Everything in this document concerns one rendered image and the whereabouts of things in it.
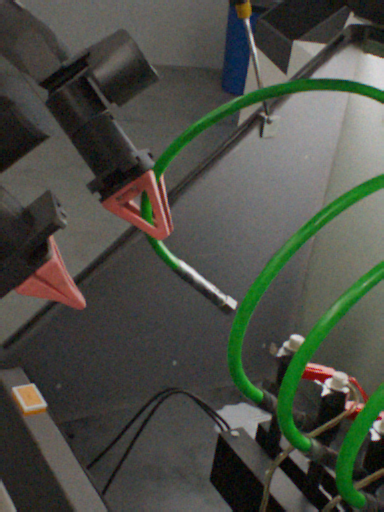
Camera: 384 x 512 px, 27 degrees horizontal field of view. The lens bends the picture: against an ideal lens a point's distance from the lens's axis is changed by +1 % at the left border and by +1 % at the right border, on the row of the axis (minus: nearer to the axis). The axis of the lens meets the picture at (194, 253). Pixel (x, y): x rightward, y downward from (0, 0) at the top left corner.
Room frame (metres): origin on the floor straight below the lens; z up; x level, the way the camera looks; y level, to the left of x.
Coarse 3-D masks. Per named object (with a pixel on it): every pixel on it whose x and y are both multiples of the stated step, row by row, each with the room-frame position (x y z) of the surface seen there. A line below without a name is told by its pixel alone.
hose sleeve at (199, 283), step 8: (184, 264) 0.86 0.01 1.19; (176, 272) 0.86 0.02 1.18; (184, 272) 0.86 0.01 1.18; (192, 272) 0.86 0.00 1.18; (184, 280) 0.86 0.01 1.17; (192, 280) 0.86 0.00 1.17; (200, 280) 0.86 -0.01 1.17; (200, 288) 0.86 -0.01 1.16; (208, 288) 0.86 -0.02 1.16; (216, 288) 0.87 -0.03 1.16; (208, 296) 0.86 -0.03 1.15; (216, 296) 0.87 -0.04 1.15; (224, 296) 0.87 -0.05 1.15; (216, 304) 0.87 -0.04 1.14
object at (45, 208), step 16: (0, 192) 0.62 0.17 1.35; (48, 192) 0.67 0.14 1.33; (0, 208) 0.61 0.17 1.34; (16, 208) 0.62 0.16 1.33; (32, 208) 0.66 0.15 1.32; (48, 208) 0.64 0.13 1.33; (0, 224) 0.60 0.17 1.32; (16, 224) 0.61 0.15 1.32; (32, 224) 0.63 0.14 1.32; (48, 224) 0.61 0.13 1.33; (64, 224) 0.62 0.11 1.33; (0, 240) 0.60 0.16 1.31; (16, 240) 0.61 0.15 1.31; (32, 240) 0.61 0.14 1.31; (0, 256) 0.60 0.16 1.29; (16, 256) 0.60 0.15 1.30
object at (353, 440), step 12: (372, 396) 0.55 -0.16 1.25; (372, 408) 0.54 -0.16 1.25; (360, 420) 0.54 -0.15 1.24; (372, 420) 0.54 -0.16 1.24; (348, 432) 0.54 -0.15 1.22; (360, 432) 0.53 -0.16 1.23; (348, 444) 0.53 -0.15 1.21; (360, 444) 0.53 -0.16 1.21; (348, 456) 0.53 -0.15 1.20; (336, 468) 0.53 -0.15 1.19; (348, 468) 0.53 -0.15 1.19; (336, 480) 0.53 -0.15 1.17; (348, 480) 0.53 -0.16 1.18; (348, 492) 0.53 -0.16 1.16; (360, 492) 0.56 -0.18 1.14; (348, 504) 0.54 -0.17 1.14; (360, 504) 0.54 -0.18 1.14; (372, 504) 0.55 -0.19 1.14
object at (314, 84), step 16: (304, 80) 0.88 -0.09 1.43; (320, 80) 0.88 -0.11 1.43; (336, 80) 0.89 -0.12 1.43; (240, 96) 0.87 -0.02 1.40; (256, 96) 0.87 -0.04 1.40; (272, 96) 0.87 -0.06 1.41; (368, 96) 0.89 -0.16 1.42; (224, 112) 0.86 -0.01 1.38; (192, 128) 0.86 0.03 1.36; (176, 144) 0.85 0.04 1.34; (160, 160) 0.85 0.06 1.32; (160, 176) 0.85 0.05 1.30; (144, 192) 0.85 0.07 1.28; (144, 208) 0.85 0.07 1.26; (160, 256) 0.85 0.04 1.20
